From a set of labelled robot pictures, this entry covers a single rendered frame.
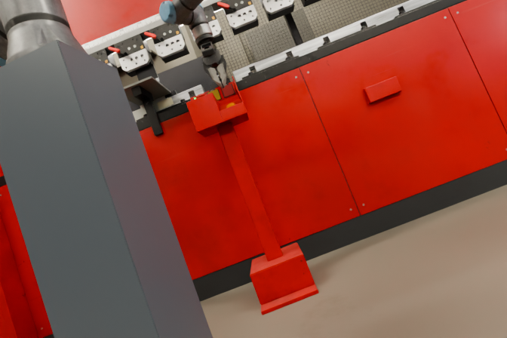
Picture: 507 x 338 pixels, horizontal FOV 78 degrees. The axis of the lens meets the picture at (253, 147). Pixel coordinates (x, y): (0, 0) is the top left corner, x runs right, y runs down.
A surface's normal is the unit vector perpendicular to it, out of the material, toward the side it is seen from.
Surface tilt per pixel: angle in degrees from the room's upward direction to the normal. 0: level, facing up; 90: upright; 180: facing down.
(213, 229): 90
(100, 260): 90
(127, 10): 90
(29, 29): 72
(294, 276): 90
